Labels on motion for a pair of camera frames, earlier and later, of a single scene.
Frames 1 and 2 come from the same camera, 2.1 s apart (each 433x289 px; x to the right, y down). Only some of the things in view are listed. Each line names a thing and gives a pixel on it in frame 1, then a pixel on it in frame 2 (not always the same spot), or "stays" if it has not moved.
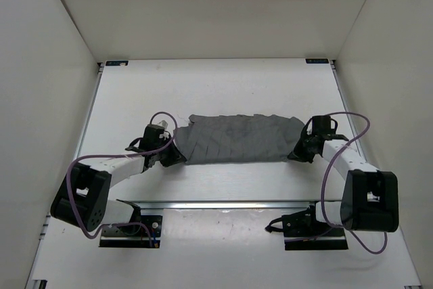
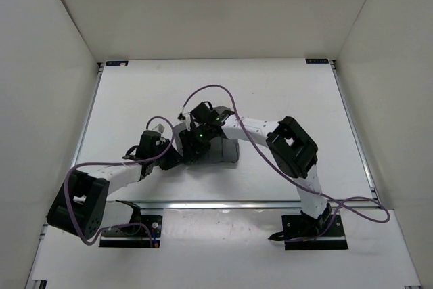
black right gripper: (296, 153) -> (192, 150)
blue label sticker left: (114, 63) stays
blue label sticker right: (317, 61) stays
